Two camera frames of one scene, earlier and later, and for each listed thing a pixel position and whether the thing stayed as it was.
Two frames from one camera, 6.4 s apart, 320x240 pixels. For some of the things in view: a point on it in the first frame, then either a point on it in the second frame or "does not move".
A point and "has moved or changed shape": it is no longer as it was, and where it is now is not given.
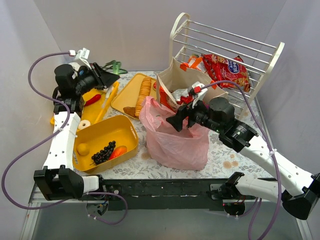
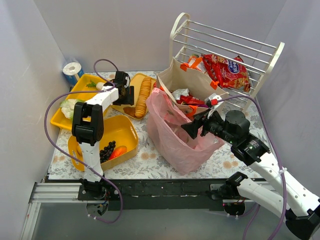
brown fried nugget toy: [130, 110] does not move
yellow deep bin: [119, 129] does not move
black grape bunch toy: [104, 155] does not move
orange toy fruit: [118, 151] does not move
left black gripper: [100, 76] → [128, 95]
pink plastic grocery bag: [186, 149] has moved or changed shape
